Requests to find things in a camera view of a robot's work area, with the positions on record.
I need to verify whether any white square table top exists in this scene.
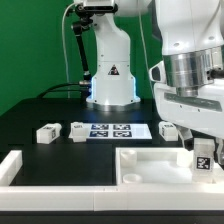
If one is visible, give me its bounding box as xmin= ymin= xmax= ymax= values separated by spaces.
xmin=116 ymin=148 xmax=224 ymax=184

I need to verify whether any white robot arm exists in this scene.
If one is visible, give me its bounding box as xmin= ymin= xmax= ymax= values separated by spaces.
xmin=73 ymin=0 xmax=224 ymax=165

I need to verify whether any white U-shaped obstacle fence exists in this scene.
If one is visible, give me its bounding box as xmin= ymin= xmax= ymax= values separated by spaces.
xmin=0 ymin=150 xmax=224 ymax=211

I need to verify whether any grey camera on mount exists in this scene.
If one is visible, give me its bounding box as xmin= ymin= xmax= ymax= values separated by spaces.
xmin=83 ymin=0 xmax=115 ymax=10

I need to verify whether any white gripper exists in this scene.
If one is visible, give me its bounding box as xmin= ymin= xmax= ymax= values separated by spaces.
xmin=149 ymin=61 xmax=224 ymax=165

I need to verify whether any white sheet with tag markers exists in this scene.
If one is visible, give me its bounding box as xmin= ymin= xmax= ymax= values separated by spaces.
xmin=83 ymin=123 xmax=152 ymax=140

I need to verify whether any white hanging cable left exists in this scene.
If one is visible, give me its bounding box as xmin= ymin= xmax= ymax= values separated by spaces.
xmin=61 ymin=2 xmax=76 ymax=99

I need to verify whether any black cable bundle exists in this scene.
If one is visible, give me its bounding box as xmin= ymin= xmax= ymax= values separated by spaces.
xmin=36 ymin=81 xmax=92 ymax=99

